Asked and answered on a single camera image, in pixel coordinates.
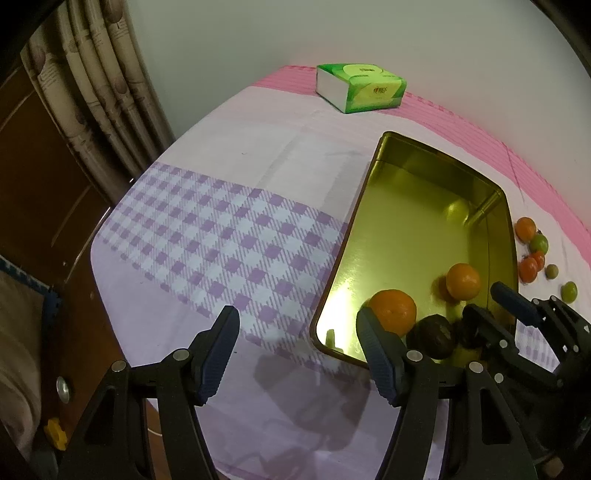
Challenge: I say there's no green tissue pack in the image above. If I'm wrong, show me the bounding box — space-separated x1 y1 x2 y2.
316 63 408 114

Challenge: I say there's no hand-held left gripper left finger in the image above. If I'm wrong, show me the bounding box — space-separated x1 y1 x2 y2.
58 305 241 480

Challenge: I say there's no dark brown wrinkled fruit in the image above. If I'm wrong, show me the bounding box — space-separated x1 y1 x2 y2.
406 315 458 360

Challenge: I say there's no gold metal tin box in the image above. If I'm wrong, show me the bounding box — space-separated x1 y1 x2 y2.
309 131 519 370

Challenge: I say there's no pink and purple checked tablecloth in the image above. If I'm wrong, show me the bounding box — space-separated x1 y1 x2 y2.
90 65 591 480

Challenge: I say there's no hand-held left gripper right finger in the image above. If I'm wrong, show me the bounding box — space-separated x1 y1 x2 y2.
355 305 541 480

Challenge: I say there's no yellow plastic knob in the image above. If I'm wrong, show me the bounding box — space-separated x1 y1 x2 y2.
44 418 69 450

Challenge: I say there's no beige patterned curtain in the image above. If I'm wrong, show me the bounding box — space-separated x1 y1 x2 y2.
21 0 176 204

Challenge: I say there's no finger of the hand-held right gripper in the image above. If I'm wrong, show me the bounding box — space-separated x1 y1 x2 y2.
462 304 560 389
490 281 591 371

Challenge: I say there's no beige mat with blue edge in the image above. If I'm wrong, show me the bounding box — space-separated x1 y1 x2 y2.
0 258 63 462

